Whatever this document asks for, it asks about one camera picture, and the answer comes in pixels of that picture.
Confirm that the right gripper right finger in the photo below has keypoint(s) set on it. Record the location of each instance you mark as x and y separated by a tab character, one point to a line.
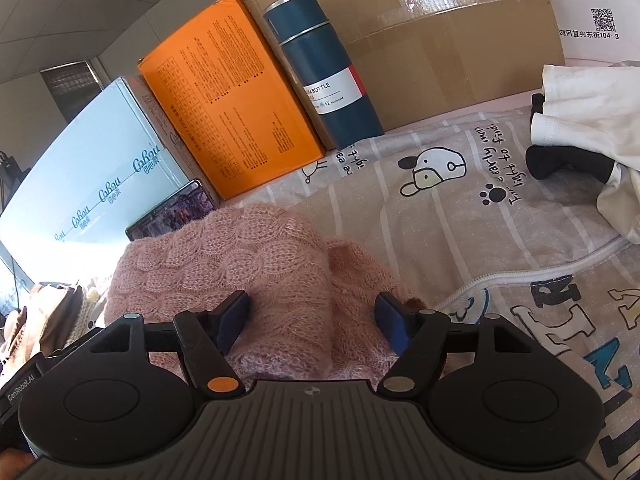
418	338

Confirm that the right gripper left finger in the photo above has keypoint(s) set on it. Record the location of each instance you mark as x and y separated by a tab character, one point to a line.
205	339

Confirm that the pink knitted sweater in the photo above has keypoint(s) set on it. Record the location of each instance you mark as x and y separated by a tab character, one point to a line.
313	297

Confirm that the person's left hand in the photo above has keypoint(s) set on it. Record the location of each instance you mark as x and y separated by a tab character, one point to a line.
13	463

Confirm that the cartoon print bed sheet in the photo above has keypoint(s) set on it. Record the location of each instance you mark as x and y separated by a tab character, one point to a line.
451	209

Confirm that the smartphone with lit screen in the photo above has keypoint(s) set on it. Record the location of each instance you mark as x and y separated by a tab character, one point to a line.
189	203

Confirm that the light blue Cabau carton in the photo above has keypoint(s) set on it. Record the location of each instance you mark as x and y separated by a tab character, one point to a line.
115	161

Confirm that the black sock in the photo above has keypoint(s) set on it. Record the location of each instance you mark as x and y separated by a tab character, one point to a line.
544	160

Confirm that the dark blue vacuum bottle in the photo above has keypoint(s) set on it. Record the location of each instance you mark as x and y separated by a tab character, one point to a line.
323	67

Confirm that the orange cardboard box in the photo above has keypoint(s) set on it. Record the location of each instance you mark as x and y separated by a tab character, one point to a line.
228	98

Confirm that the dark window blind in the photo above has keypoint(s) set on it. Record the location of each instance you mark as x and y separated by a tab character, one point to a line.
72	86

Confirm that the white garment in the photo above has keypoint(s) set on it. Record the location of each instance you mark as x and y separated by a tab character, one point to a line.
597	109

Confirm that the large brown cardboard box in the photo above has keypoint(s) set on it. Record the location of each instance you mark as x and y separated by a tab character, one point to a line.
422	58

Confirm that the white paper shopping bag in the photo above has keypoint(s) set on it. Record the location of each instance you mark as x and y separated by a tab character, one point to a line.
598	32

